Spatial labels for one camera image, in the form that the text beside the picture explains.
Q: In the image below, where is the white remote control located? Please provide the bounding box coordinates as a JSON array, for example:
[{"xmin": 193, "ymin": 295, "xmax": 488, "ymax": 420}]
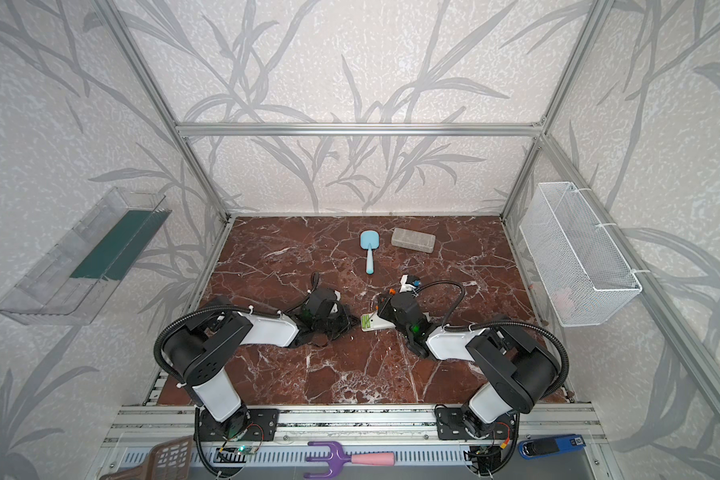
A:
[{"xmin": 361, "ymin": 312, "xmax": 395, "ymax": 332}]

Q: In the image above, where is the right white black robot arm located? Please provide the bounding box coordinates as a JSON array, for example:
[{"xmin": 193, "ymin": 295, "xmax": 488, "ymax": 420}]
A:
[{"xmin": 376, "ymin": 291, "xmax": 570, "ymax": 438}]

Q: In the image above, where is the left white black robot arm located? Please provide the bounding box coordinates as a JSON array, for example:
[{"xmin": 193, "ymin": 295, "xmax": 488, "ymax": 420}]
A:
[{"xmin": 153, "ymin": 287, "xmax": 360, "ymax": 425}]

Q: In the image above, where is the light blue small spatula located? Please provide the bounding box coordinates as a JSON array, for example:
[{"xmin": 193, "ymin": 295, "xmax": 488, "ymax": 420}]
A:
[{"xmin": 360, "ymin": 230, "xmax": 380, "ymax": 275}]

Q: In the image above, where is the purple pink garden fork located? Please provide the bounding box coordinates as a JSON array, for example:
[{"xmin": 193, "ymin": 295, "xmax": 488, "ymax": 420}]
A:
[{"xmin": 303, "ymin": 441, "xmax": 395, "ymax": 479}]

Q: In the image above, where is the blue black device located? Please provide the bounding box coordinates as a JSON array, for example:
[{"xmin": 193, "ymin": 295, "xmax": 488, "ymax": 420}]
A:
[{"xmin": 517, "ymin": 434, "xmax": 586, "ymax": 460}]

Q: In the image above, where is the brown plastic basket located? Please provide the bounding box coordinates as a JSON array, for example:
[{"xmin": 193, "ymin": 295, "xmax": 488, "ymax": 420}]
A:
[{"xmin": 100, "ymin": 436, "xmax": 194, "ymax": 480}]

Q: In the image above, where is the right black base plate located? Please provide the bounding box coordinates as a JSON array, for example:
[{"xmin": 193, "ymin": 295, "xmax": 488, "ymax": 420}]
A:
[{"xmin": 433, "ymin": 404, "xmax": 517, "ymax": 442}]

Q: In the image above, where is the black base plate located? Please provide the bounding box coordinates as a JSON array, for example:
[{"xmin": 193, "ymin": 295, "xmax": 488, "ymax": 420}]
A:
[
  {"xmin": 195, "ymin": 408, "xmax": 280, "ymax": 443},
  {"xmin": 433, "ymin": 404, "xmax": 517, "ymax": 442}
]

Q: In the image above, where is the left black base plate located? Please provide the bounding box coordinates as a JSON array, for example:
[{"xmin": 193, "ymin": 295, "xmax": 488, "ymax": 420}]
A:
[{"xmin": 195, "ymin": 408, "xmax": 280, "ymax": 443}]

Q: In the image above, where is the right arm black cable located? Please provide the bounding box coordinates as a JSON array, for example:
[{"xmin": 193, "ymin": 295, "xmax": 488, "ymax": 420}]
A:
[{"xmin": 416, "ymin": 280, "xmax": 571, "ymax": 397}]

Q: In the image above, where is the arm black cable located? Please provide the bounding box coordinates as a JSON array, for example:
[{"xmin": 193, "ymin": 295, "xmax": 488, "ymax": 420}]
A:
[
  {"xmin": 416, "ymin": 280, "xmax": 571, "ymax": 397},
  {"xmin": 153, "ymin": 272, "xmax": 322, "ymax": 385}
]

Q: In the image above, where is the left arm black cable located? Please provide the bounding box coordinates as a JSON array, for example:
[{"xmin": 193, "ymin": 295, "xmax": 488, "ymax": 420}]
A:
[{"xmin": 153, "ymin": 272, "xmax": 322, "ymax": 385}]

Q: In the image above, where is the white wire mesh basket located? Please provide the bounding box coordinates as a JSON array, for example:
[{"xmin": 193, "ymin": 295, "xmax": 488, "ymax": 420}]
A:
[{"xmin": 520, "ymin": 182, "xmax": 642, "ymax": 327}]

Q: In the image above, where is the clear wall shelf green mat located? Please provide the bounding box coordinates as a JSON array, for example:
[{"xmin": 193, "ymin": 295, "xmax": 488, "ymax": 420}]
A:
[{"xmin": 0, "ymin": 187, "xmax": 172, "ymax": 326}]

